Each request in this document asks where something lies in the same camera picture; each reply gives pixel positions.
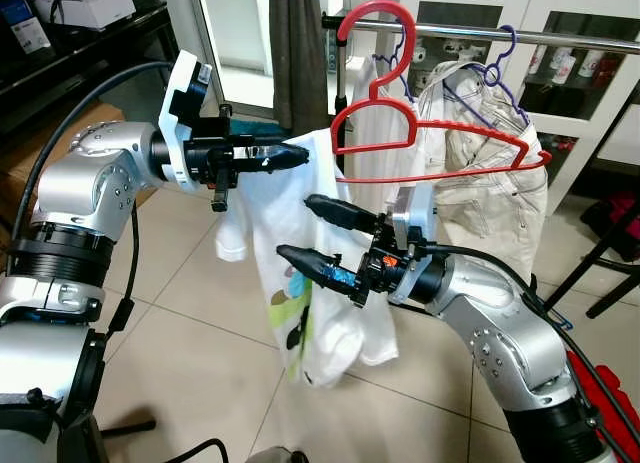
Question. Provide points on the red cloth heap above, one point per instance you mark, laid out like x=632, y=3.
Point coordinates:
x=600, y=383

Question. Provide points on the grey curtain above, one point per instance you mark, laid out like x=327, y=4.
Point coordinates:
x=300, y=53

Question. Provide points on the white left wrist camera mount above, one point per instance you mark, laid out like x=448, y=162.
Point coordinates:
x=190, y=63

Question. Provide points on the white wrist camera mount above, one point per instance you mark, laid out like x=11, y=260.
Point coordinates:
x=190, y=63
x=412, y=218

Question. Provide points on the white glass door cabinet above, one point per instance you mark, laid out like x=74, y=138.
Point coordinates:
x=530, y=3

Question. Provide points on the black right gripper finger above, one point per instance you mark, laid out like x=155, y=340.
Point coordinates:
x=345, y=215
x=325, y=271

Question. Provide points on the white sleeveless top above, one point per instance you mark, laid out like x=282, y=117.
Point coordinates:
x=380, y=148

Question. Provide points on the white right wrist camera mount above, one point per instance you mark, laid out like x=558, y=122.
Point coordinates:
x=412, y=218

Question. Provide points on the black shelf unit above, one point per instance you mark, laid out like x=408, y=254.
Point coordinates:
x=60, y=73

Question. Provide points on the silver rail clothes rack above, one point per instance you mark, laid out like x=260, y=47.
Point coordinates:
x=570, y=41

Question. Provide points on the white printed t-shirt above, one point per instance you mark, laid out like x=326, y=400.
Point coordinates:
x=270, y=213

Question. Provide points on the magenta appliance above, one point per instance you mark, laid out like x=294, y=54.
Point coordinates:
x=625, y=211

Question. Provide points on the cream denim garment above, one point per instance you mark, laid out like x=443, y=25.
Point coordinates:
x=490, y=213

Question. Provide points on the red plastic hanger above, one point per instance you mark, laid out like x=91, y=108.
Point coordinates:
x=378, y=7

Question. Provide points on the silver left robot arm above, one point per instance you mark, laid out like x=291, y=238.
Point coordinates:
x=90, y=178

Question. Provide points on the white framed glass door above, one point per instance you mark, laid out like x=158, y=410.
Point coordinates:
x=240, y=33

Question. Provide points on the cardboard box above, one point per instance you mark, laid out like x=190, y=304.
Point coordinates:
x=100, y=113

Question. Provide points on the white printed carton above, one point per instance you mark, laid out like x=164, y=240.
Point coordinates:
x=85, y=3

